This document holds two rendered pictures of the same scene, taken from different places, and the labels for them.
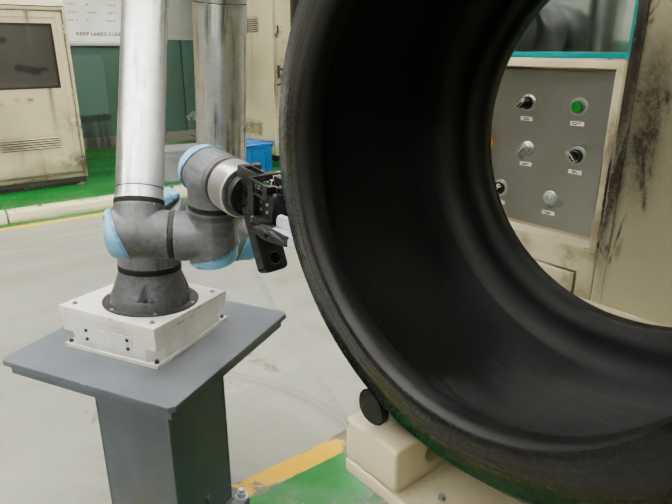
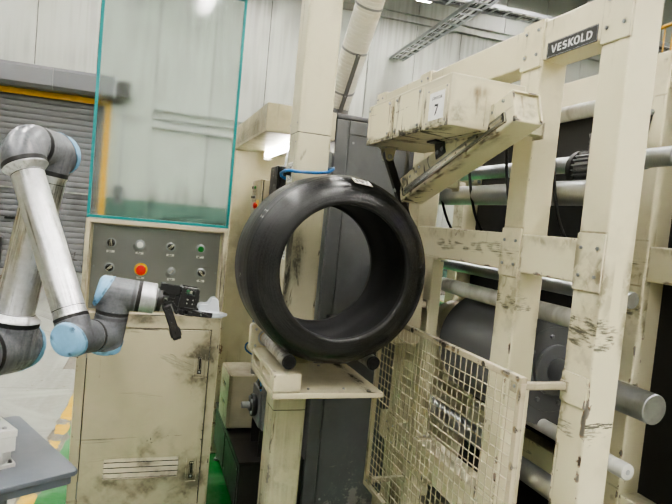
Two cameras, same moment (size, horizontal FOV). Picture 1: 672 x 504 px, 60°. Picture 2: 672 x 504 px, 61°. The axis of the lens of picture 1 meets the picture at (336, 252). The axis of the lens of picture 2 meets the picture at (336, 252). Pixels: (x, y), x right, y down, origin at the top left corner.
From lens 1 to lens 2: 1.55 m
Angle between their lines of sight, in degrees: 70
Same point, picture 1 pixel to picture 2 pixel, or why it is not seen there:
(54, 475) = not seen: outside the picture
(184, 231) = (111, 329)
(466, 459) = (345, 350)
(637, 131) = (294, 259)
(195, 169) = (123, 289)
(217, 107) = not seen: hidden behind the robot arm
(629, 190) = (292, 279)
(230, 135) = not seen: hidden behind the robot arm
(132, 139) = (71, 274)
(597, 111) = (210, 251)
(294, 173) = (274, 277)
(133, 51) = (52, 216)
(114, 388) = (12, 483)
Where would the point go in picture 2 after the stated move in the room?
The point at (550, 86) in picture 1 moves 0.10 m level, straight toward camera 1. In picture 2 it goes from (183, 238) to (198, 241)
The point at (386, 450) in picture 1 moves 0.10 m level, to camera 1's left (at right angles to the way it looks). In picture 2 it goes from (297, 376) to (282, 383)
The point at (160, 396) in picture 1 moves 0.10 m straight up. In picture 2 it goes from (55, 470) to (58, 434)
